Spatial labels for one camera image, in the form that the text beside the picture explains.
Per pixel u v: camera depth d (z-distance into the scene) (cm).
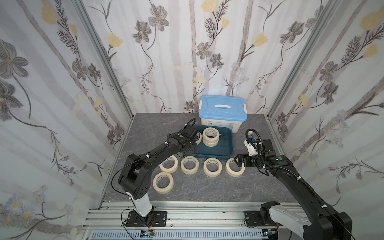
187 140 65
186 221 74
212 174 87
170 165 92
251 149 73
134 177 46
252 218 73
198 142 103
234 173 88
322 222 40
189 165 93
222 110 102
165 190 81
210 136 104
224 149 99
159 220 74
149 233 70
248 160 71
